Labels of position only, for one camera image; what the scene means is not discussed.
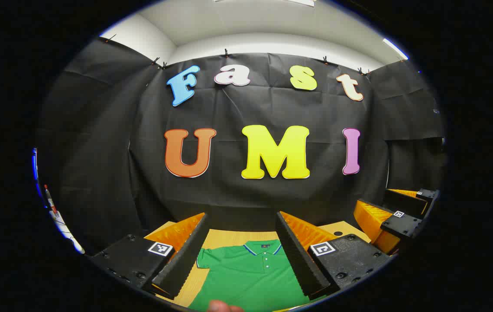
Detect black backdrop cloth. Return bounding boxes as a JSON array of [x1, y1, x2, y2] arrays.
[[36, 37, 446, 256]]

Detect green T-shirt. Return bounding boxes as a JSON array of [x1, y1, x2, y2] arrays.
[[188, 240, 329, 312]]

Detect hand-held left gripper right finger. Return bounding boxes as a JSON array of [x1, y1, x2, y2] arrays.
[[275, 211, 392, 300]]

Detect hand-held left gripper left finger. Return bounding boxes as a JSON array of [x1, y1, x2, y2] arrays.
[[88, 212, 211, 300]]

